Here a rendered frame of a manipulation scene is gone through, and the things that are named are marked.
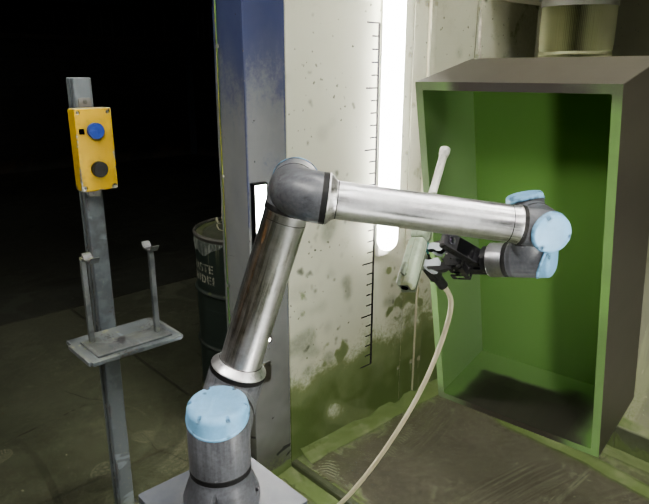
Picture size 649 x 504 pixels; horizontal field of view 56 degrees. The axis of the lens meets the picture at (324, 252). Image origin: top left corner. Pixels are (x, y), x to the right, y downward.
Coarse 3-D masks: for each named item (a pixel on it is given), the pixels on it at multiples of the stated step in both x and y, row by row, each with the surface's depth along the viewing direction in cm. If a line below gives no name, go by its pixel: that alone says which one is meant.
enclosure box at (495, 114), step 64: (512, 64) 190; (576, 64) 177; (640, 64) 166; (448, 128) 207; (512, 128) 210; (576, 128) 196; (640, 128) 166; (448, 192) 214; (512, 192) 221; (576, 192) 205; (640, 192) 178; (576, 256) 214; (640, 256) 192; (512, 320) 244; (576, 320) 225; (640, 320) 208; (448, 384) 242; (512, 384) 238; (576, 384) 233; (576, 448) 204
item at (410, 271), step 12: (444, 156) 183; (432, 180) 180; (432, 192) 176; (420, 240) 168; (408, 252) 168; (420, 252) 167; (408, 264) 165; (420, 264) 166; (408, 276) 163; (432, 276) 176; (408, 288) 164; (444, 288) 181
